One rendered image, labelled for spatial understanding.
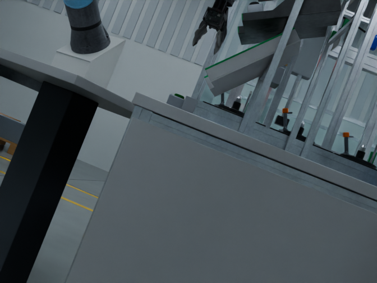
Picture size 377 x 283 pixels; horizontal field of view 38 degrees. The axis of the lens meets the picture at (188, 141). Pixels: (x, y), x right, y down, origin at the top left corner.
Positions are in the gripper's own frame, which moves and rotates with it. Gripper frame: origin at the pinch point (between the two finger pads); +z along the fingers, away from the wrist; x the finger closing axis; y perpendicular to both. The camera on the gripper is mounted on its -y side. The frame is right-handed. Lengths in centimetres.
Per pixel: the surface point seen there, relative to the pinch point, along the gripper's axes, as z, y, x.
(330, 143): 4, -89, 57
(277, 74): -4.1, -16.3, 27.8
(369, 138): -10, -121, 76
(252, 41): -3.4, 23.0, 20.6
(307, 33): -11.7, 24.3, 36.9
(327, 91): 8, 47, 51
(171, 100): 23.9, 5.6, -2.1
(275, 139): 22.9, 10.9, 39.9
